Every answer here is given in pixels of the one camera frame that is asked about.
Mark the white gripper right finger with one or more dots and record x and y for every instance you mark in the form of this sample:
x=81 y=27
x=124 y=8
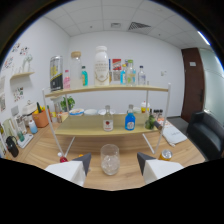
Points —
x=156 y=168

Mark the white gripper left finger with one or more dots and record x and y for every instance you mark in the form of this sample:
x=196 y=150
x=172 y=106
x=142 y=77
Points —
x=71 y=170

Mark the small red liquid bottle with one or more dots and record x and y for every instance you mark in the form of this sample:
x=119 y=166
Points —
x=63 y=159

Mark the yellow drink can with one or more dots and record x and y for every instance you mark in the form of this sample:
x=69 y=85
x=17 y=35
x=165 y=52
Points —
x=165 y=155

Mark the clear bottle orange cap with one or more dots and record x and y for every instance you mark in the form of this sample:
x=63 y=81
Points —
x=80 y=155

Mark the clear bottle green cap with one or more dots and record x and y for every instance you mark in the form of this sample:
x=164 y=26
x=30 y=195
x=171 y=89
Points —
x=131 y=75

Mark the green glass cup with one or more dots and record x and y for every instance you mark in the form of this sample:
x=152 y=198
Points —
x=21 y=136

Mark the white fabric pouch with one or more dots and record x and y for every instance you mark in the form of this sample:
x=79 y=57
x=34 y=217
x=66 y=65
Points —
x=175 y=135

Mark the clear glass with ice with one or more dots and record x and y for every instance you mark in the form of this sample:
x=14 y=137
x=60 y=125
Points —
x=110 y=163

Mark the two-tier wooden shelf rack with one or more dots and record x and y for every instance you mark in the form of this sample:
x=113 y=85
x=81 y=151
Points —
x=86 y=129

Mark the blue liquid bottle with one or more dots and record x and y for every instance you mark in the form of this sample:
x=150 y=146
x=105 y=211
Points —
x=130 y=122

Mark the white tray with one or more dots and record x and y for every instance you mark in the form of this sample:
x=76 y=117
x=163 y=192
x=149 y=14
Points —
x=25 y=141

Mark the small blue white bottle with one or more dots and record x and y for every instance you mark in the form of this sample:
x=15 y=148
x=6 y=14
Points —
x=33 y=127

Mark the blue rimmed bowl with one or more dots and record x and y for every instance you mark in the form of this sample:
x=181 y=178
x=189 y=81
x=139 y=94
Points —
x=76 y=112

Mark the clear bottle red label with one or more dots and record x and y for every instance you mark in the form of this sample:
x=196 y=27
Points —
x=108 y=123

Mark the orange fruit basket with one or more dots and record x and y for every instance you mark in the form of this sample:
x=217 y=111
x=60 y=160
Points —
x=40 y=118

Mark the white bowl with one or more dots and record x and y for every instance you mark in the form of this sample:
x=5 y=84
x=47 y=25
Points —
x=90 y=112

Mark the black armchair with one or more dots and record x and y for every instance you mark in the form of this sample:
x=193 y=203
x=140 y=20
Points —
x=206 y=133

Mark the black kettle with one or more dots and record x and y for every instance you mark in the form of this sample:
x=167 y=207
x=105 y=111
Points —
x=12 y=148

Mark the green potted plant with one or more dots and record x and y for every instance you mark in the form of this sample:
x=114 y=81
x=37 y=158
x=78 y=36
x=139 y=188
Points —
x=67 y=103

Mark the small pink bottle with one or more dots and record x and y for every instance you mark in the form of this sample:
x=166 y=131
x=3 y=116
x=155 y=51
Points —
x=66 y=81

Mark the clear bottle dark cap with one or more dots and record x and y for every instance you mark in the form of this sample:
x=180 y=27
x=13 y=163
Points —
x=141 y=78

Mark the brown door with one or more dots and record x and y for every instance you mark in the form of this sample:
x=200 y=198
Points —
x=192 y=83

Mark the small teal bottle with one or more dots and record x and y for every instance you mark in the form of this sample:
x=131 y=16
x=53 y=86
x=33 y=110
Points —
x=85 y=78

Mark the black and silver bag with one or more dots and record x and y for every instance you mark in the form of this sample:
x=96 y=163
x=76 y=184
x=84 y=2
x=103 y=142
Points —
x=56 y=75

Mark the light blue drink bottle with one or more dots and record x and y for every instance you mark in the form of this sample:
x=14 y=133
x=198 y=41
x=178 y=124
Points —
x=123 y=76

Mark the tall glass jar cork lid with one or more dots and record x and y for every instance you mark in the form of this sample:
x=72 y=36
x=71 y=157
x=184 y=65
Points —
x=76 y=71

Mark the large white milk bottle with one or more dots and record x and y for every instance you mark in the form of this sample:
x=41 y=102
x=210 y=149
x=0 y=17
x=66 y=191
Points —
x=101 y=68

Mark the small red box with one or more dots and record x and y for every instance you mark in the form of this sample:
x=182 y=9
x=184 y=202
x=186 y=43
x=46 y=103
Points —
x=116 y=70

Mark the white vase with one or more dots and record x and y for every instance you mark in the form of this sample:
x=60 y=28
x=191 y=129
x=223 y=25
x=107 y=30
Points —
x=27 y=65

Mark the wooden wall shelf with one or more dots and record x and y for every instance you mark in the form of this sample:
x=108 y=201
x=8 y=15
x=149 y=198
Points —
x=22 y=75

